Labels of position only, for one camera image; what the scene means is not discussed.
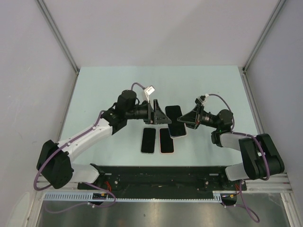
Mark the pink phone case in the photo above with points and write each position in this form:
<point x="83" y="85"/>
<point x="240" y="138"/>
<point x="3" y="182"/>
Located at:
<point x="167" y="153"/>

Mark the clear transparent phone case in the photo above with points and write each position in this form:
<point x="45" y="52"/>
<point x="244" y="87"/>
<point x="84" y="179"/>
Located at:
<point x="148" y="153"/>

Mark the beige phone case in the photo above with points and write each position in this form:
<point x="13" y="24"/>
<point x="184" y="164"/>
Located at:
<point x="177" y="132"/>

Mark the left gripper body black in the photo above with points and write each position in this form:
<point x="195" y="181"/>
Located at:
<point x="150" y="115"/>

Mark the right aluminium frame post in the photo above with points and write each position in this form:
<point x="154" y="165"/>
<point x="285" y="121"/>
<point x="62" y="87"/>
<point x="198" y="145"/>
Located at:
<point x="264" y="33"/>

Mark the left aluminium frame post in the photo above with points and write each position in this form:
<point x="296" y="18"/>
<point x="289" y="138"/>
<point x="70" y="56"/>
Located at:
<point x="57" y="34"/>

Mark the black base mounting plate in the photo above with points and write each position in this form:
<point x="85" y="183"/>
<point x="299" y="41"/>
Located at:
<point x="161" y="179"/>

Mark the white slotted cable duct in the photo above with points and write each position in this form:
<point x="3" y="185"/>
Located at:
<point x="196" y="196"/>

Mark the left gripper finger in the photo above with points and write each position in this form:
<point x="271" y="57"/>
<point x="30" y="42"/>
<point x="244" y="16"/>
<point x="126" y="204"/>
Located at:
<point x="159" y="121"/>
<point x="158" y="111"/>

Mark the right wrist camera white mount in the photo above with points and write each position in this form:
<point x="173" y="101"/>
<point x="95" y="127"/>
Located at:
<point x="201" y="100"/>

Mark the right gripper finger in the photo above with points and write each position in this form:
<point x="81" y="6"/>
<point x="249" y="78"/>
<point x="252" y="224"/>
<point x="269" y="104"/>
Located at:
<point x="191" y="125"/>
<point x="190" y="116"/>

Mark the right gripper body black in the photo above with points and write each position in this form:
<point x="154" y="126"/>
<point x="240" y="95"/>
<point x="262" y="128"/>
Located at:
<point x="200" y="111"/>

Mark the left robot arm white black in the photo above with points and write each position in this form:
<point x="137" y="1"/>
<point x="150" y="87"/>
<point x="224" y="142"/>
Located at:
<point x="55" y="160"/>

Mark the aluminium frame post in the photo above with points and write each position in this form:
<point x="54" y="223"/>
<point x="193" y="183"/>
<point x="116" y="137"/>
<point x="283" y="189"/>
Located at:
<point x="57" y="34"/>
<point x="264" y="33"/>

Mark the aluminium rail profile front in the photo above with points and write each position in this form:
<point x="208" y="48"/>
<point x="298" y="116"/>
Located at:
<point x="276" y="184"/>

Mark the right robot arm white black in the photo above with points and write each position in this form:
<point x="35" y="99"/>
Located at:
<point x="260" y="157"/>

